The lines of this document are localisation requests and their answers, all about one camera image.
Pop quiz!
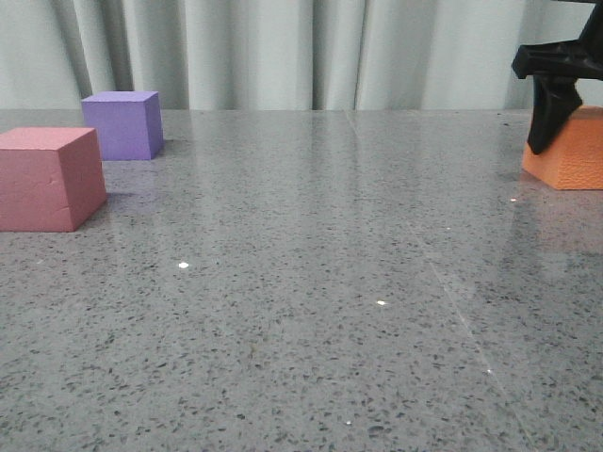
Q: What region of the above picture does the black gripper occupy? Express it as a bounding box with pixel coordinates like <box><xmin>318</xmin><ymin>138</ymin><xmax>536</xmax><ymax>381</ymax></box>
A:
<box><xmin>512</xmin><ymin>1</ymin><xmax>602</xmax><ymax>154</ymax></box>

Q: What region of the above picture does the pale green curtain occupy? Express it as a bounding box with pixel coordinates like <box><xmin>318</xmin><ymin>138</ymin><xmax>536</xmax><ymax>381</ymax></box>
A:
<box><xmin>1</xmin><ymin>1</ymin><xmax>592</xmax><ymax>110</ymax></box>

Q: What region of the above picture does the red foam cube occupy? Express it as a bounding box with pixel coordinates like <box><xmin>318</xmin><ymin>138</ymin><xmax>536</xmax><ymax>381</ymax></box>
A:
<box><xmin>1</xmin><ymin>127</ymin><xmax>107</xmax><ymax>232</ymax></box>

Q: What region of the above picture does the orange foam cube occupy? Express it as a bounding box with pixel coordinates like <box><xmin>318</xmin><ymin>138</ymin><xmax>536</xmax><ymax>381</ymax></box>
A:
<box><xmin>522</xmin><ymin>106</ymin><xmax>603</xmax><ymax>190</ymax></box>

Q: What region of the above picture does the purple foam cube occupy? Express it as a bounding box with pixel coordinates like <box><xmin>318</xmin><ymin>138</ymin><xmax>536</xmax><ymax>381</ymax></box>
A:
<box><xmin>81</xmin><ymin>91</ymin><xmax>164</xmax><ymax>161</ymax></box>

